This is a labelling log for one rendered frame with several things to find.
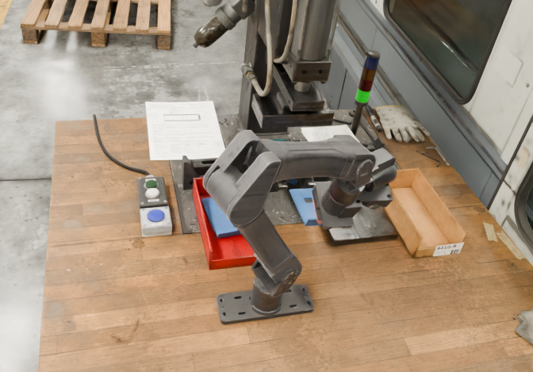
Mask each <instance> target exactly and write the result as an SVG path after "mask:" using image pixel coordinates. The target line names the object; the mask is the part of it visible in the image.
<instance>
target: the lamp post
mask: <svg viewBox="0 0 533 372"><path fill-rule="evenodd" d="M366 55H367V56H369V57H371V58H375V59H377V58H380V57H381V54H380V53H379V52H377V51H375V50H369V51H367V53H366ZM354 103H355V104H356V105H357V106H356V110H355V115H354V118H353V121H352V125H351V131H352V133H353V134H354V135H355V136H356V133H357V130H358V127H359V122H360V118H361V115H362V110H363V106H367V105H368V102H358V101H357V100H356V99H355V100H354Z"/></svg>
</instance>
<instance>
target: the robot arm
mask: <svg viewBox="0 0 533 372"><path fill-rule="evenodd" d="M250 146H252V148H251V151H250V154H249V156H248V159H247V166H248V169H247V170H246V171H245V173H244V174H241V173H240V172H241V171H242V168H243V165H244V162H245V159H246V157H247V154H248V151H249V149H250ZM395 161H396V158H395V157H393V156H392V155H391V154H390V153H388V152H387V151H386V150H385V149H384V148H380V149H378V150H376V151H373V152H370V151H369V150H367V149H366V148H365V147H364V146H363V145H361V144H360V143H359V142H358V141H357V140H356V139H355V138H354V137H353V136H351V135H334V136H333V137H332V138H328V139H326V140H320V141H304V142H281V141H273V140H268V139H259V138H258V137H257V136H256V135H255V134H254V133H253V132H252V131H251V130H243V131H241V132H239V133H238V134H237V135H236V137H235V138H234V139H233V140H232V142H231V143H230V144H229V145H228V146H227V147H226V148H225V150H224V151H223V152H222V153H221V155H220V156H219V157H218V159H217V160H216V161H215V162H214V164H213V165H212V166H211V167H210V168H209V169H208V171H207V172H206V173H205V176H204V178H203V186H204V188H205V189H206V191H207V192H208V193H209V194H210V196H211V197H212V198H213V200H214V201H215V202H216V203H217V205H218V206H219V207H220V209H221V210H222V211H223V212H224V214H225V215H226V217H227V218H228V219H229V220H230V222H231V223H232V225H233V226H234V227H235V228H238V230H239V232H240V233H241V234H242V235H243V237H244V239H245V240H246V241H247V242H248V244H249V245H250V246H251V248H252V249H253V251H254V256H255V257H256V258H257V259H256V260H255V262H254V263H253V265H252V266H251V270H252V271H253V273H254V274H255V277H254V282H253V287H252V290H246V291H240V292H234V293H222V294H218V295H217V296H216V303H217V310H218V313H219V317H220V322H221V323H222V324H236V323H242V322H248V321H253V320H264V319H270V318H275V317H281V316H292V315H298V314H304V313H312V312H313V310H314V304H313V300H312V298H311V296H310V293H309V290H308V287H307V285H305V284H296V285H293V284H294V282H295V281H296V280H297V278H298V277H299V275H300V274H301V272H302V265H301V262H300V261H299V259H298V258H297V256H296V255H295V254H294V253H293V252H292V251H291V250H290V248H289V247H288V246H287V245H286V243H285V242H284V241H283V240H282V238H281V237H280V235H279V234H278V232H277V230H276V229H275V227H274V226H273V224H272V223H271V221H270V219H269V217H268V216H267V214H266V213H265V209H264V208H263V206H265V202H266V200H267V197H268V195H269V192H270V189H271V187H272V185H273V184H274V183H276V182H278V181H282V180H286V179H292V178H312V177H329V178H333V179H334V180H333V181H330V182H316V183H315V185H314V188H313V190H312V193H313V205H314V209H315V213H316V220H317V222H318V224H323V227H322V228H323V229H332V228H351V227H352V225H353V224H354V221H353V217H354V216H355V215H356V213H357V212H358V211H359V210H360V209H361V208H362V206H365V207H368V208H371V209H377V208H380V207H386V206H388V205H389V204H390V202H391V201H392V200H393V196H392V193H391V190H390V187H389V183H390V182H392V181H394V180H395V179H396V177H397V169H396V166H395ZM303 291H304V292H303ZM221 301H222V303H221Z"/></svg>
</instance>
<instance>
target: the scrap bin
mask: <svg viewBox="0 0 533 372"><path fill-rule="evenodd" d="M210 197H211V196H210V194H209V193H208V192H207V191H206V189H205V188H204V186H203V178H194V180H193V200H194V206H195V209H196V214H197V220H198V223H199V228H200V231H201V238H202V242H203V245H204V249H205V256H206V259H207V263H208V267H209V270H218V269H225V268H233V267H245V266H252V265H253V263H254V262H255V260H256V259H257V258H256V257H255V256H254V251H253V249H252V248H251V246H250V245H249V244H248V242H247V241H246V240H245V239H244V237H243V235H242V234H239V235H234V236H227V237H223V238H217V235H216V233H215V231H213V228H212V226H211V224H210V222H209V218H208V217H207V215H206V212H205V210H204V207H203V205H202V203H201V199H202V198H210Z"/></svg>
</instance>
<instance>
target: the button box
mask: <svg viewBox="0 0 533 372"><path fill-rule="evenodd" d="M93 119H94V128H95V132H96V136H97V138H98V143H99V145H100V147H101V149H102V150H103V151H104V153H105V154H106V155H107V156H108V157H109V158H110V159H111V160H112V161H114V162H115V163H117V164H118V165H120V166H122V167H123V168H126V169H128V170H131V171H136V172H140V173H143V174H146V175H147V176H146V177H145V178H137V179H136V184H137V193H138V200H139V207H140V209H145V208H155V207H164V206H168V200H167V191H166V187H165V182H164V177H163V176H159V177H154V176H153V175H150V173H149V172H148V171H145V170H141V169H138V168H134V167H129V166H127V165H125V164H123V163H121V162H120V161H118V160H117V159H115V158H113V157H112V156H111V155H110V154H109V153H108V152H107V151H106V149H105V147H104V145H103V143H102V141H101V138H100V135H99V131H98V123H97V118H96V115H95V114H93ZM148 180H155V181H157V184H158V186H157V187H156V188H155V189H157V190H158V191H159V195H158V196H157V197H154V198H151V197H149V196H148V195H147V190H149V189H148V188H147V187H146V186H145V183H146V181H148Z"/></svg>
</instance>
